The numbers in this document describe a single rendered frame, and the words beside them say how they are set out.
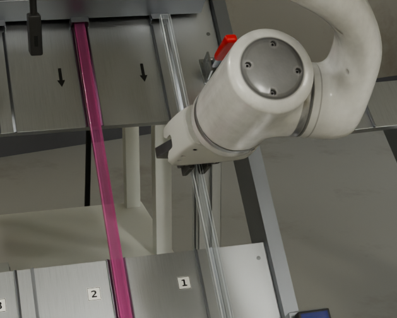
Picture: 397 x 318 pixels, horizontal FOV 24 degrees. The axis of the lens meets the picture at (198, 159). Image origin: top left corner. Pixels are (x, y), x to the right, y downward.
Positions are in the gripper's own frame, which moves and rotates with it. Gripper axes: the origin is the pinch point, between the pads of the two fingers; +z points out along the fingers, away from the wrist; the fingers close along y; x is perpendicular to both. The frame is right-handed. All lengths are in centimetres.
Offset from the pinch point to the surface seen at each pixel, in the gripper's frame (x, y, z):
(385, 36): -149, -220, 347
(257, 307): 18.9, -5.2, 1.3
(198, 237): 3.1, -10.1, 42.0
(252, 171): 1.6, -8.2, 3.1
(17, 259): 0, 19, 65
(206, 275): 14.2, 0.2, 2.1
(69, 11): -22.8, 12.3, 5.4
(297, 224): -26, -97, 220
